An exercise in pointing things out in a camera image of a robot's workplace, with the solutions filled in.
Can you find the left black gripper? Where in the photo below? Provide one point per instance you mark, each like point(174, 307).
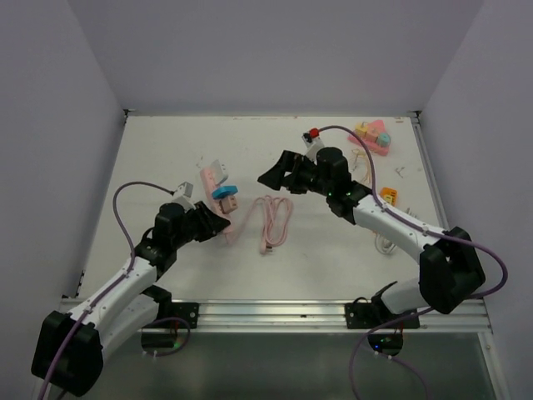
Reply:
point(210, 222)

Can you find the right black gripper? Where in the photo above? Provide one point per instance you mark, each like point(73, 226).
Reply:
point(274, 178)

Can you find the brown USB charger plug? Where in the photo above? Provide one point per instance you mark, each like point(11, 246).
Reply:
point(228, 204)

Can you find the blue plug adapter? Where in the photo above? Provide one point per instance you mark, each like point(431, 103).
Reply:
point(223, 191)

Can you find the white plug adapter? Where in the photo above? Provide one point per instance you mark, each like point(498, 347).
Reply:
point(218, 172)

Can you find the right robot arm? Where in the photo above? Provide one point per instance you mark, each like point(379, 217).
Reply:
point(449, 268)

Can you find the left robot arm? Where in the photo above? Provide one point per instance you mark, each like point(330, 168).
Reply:
point(73, 346)

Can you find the yellow cube plug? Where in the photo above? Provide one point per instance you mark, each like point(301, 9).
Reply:
point(361, 129)

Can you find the pink triangular plug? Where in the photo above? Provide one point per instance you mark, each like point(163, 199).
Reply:
point(378, 126)

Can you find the teal round plug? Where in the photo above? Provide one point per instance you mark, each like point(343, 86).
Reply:
point(383, 140)

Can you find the orange USB charger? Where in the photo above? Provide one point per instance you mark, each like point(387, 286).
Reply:
point(389, 195)

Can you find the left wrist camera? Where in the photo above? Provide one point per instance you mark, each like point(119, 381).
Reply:
point(183, 196)

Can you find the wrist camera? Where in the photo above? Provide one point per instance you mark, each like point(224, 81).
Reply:
point(183, 196)
point(313, 143)

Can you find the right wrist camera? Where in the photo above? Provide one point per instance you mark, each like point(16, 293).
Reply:
point(313, 143)

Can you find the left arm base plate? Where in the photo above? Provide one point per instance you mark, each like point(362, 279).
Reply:
point(187, 311)

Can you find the aluminium front rail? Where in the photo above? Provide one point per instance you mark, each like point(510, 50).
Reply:
point(318, 316)

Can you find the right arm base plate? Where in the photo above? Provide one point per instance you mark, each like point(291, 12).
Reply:
point(365, 313)

